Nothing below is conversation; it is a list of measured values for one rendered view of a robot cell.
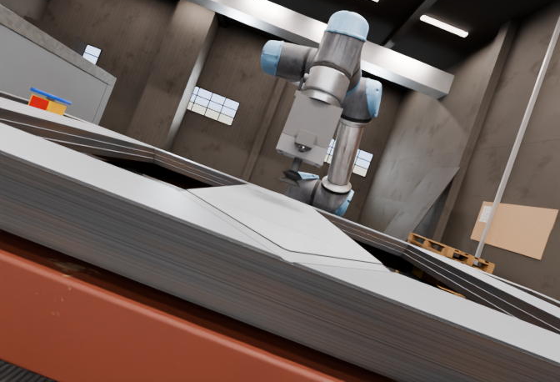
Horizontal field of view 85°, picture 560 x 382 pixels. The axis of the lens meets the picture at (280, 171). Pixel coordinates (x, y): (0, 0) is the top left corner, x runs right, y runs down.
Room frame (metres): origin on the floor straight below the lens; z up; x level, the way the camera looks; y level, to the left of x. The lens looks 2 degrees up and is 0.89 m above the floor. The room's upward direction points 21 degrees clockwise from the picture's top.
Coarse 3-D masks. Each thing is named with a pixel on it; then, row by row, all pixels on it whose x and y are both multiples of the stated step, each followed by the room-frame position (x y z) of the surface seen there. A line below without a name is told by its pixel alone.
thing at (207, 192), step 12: (204, 192) 0.29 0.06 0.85; (216, 192) 0.33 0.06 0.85; (228, 204) 0.27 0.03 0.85; (240, 204) 0.30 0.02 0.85; (252, 204) 0.34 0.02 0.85; (264, 216) 0.28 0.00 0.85; (276, 216) 0.31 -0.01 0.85; (300, 228) 0.29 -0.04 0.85; (312, 228) 0.33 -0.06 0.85; (324, 240) 0.27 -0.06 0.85; (336, 240) 0.30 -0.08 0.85; (360, 252) 0.28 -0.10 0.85
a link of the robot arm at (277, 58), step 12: (264, 48) 0.66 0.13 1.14; (276, 48) 0.65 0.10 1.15; (288, 48) 0.64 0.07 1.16; (300, 48) 0.64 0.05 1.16; (264, 60) 0.66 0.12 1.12; (276, 60) 0.65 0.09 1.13; (288, 60) 0.64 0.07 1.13; (300, 60) 0.63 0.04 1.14; (264, 72) 0.69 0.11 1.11; (276, 72) 0.67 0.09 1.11; (288, 72) 0.65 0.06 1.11; (300, 72) 0.64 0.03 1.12
